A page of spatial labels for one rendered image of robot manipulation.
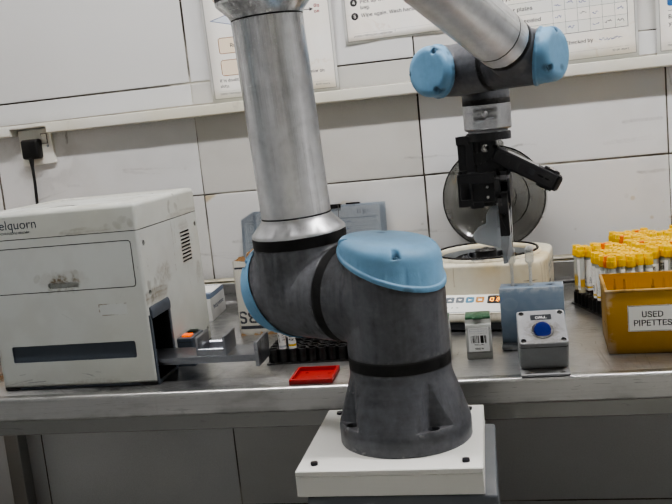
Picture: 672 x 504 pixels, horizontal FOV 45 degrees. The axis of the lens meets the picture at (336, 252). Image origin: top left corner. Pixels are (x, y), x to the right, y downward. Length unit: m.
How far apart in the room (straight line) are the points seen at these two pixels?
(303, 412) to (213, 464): 0.85
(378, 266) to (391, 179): 1.01
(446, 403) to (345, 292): 0.16
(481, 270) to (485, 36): 0.56
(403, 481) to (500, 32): 0.56
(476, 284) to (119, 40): 1.03
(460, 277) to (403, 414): 0.66
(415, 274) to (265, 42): 0.31
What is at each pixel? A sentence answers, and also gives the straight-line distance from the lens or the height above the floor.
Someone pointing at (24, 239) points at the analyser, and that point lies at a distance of 1.43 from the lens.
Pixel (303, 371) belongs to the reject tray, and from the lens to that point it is 1.33.
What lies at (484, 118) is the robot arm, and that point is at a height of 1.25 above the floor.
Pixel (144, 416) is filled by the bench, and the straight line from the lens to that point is 1.36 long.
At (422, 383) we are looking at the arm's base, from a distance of 0.90.
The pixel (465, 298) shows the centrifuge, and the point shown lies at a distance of 1.52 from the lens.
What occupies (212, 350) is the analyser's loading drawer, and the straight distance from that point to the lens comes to 1.35.
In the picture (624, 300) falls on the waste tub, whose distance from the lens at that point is 1.31.
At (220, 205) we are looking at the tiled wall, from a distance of 1.95.
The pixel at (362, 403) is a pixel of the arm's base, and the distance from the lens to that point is 0.91.
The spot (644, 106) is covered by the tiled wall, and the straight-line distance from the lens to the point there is 1.88.
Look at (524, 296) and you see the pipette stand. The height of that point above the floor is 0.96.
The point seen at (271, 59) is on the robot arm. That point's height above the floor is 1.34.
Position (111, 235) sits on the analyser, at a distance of 1.35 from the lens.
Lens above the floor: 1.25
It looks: 8 degrees down
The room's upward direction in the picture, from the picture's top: 6 degrees counter-clockwise
